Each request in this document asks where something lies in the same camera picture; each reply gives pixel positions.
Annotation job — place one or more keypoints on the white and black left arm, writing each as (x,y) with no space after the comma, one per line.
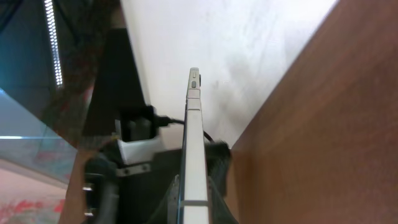
(133,178)

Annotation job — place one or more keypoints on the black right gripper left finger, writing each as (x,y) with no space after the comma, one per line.
(166,212)

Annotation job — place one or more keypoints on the black and cream flip phone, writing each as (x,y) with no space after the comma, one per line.
(193,195)

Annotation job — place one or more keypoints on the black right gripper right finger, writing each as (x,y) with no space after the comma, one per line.
(218,157)

